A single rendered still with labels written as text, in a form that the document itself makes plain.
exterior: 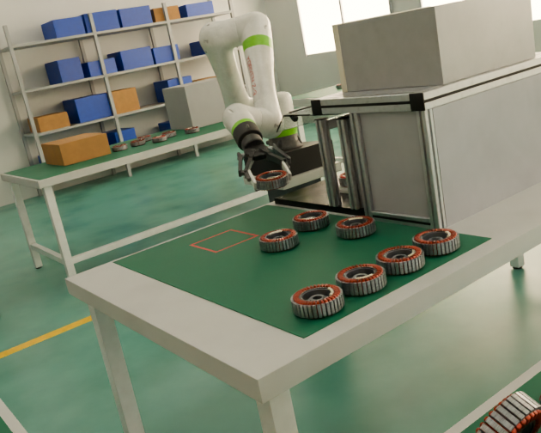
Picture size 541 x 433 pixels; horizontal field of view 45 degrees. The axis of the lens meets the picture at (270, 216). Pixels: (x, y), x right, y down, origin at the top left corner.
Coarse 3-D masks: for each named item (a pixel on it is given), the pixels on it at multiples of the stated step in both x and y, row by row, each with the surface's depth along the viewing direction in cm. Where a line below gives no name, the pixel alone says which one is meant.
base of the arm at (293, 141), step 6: (276, 138) 283; (282, 138) 282; (288, 138) 282; (294, 138) 283; (300, 138) 287; (270, 144) 294; (276, 144) 284; (282, 144) 283; (288, 144) 282; (294, 144) 282; (300, 144) 284
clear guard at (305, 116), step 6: (288, 114) 217; (294, 114) 214; (300, 114) 211; (306, 114) 209; (312, 114) 206; (324, 114) 202; (330, 114) 200; (336, 114) 197; (282, 120) 220; (288, 120) 222; (294, 120) 224; (300, 120) 227; (306, 120) 229; (312, 120) 232; (282, 126) 223; (288, 126) 225; (294, 126) 228
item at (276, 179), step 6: (258, 174) 212; (264, 174) 212; (270, 174) 213; (276, 174) 212; (282, 174) 207; (288, 174) 208; (258, 180) 207; (264, 180) 205; (270, 180) 204; (276, 180) 204; (282, 180) 205; (288, 180) 208; (258, 186) 207; (264, 186) 205; (270, 186) 205; (276, 186) 206; (282, 186) 206
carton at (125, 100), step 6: (114, 90) 837; (120, 90) 809; (126, 90) 813; (132, 90) 818; (114, 96) 805; (120, 96) 809; (126, 96) 814; (132, 96) 819; (114, 102) 806; (120, 102) 810; (126, 102) 815; (132, 102) 820; (138, 102) 824; (120, 108) 811; (126, 108) 816; (132, 108) 820; (138, 108) 825
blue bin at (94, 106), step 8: (88, 96) 784; (96, 96) 789; (104, 96) 795; (64, 104) 802; (72, 104) 782; (80, 104) 778; (88, 104) 785; (96, 104) 790; (104, 104) 796; (72, 112) 790; (80, 112) 779; (88, 112) 786; (96, 112) 791; (104, 112) 797; (72, 120) 799; (80, 120) 780; (88, 120) 787
